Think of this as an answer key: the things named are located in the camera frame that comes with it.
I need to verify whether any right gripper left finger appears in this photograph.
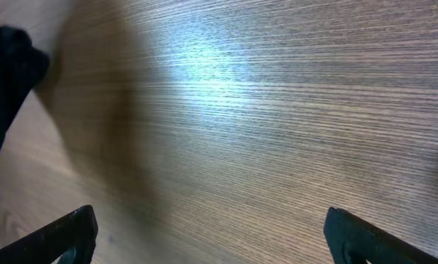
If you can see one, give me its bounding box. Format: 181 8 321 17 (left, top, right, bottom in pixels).
0 205 98 264

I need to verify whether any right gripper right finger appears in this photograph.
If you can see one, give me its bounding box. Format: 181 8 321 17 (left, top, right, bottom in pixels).
324 208 438 264

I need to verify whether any black knit sweater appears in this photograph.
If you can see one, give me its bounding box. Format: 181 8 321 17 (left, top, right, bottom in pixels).
0 26 50 151

